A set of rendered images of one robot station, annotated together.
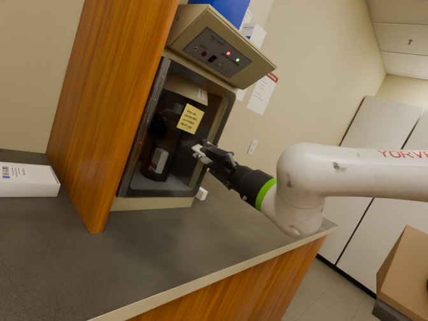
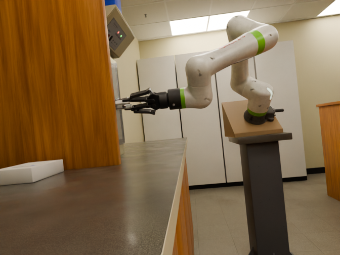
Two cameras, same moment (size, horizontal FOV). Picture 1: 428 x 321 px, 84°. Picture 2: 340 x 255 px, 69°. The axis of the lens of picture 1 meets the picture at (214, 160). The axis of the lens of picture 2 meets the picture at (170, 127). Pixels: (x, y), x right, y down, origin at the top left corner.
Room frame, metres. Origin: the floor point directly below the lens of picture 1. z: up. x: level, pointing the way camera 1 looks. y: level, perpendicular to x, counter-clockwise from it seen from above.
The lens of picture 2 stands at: (-0.28, 0.53, 1.05)
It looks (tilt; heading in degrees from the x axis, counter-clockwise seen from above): 0 degrees down; 325
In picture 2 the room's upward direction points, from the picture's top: 6 degrees counter-clockwise
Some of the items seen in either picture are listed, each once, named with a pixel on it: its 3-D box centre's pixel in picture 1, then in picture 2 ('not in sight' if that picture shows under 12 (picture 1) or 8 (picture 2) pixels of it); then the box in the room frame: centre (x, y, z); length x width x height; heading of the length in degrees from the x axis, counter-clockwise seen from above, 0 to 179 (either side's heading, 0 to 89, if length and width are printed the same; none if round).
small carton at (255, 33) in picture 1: (251, 38); not in sight; (0.75, 0.03, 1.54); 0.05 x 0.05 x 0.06; 45
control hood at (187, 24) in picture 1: (227, 57); (115, 35); (0.70, 0.07, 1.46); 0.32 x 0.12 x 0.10; 140
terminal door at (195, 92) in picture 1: (183, 140); (110, 99); (0.73, 0.11, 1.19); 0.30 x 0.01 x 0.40; 140
